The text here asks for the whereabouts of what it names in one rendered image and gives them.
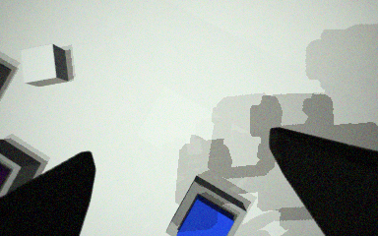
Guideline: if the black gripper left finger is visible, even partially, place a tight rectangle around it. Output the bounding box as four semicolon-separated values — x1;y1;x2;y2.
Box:
0;151;95;236

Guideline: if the blue button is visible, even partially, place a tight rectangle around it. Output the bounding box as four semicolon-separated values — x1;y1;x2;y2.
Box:
165;176;247;236

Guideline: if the yellow button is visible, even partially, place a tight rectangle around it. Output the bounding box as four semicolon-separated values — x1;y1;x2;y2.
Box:
0;63;12;90

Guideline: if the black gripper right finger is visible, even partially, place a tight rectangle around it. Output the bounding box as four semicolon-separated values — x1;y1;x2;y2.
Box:
269;127;378;236

